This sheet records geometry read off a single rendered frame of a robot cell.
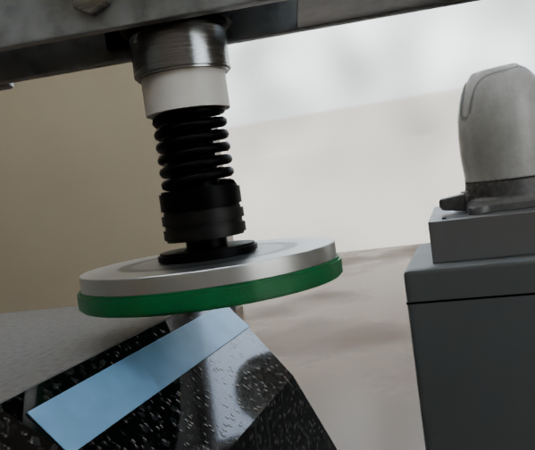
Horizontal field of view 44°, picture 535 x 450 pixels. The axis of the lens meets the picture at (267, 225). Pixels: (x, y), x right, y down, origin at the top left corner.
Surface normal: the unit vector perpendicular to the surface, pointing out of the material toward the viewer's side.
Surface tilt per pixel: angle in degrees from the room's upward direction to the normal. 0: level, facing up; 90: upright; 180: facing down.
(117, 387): 46
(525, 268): 90
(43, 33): 90
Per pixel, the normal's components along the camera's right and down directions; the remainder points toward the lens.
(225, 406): 0.58, -0.77
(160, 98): -0.50, 0.11
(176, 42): 0.05, 0.04
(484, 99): -0.66, -0.11
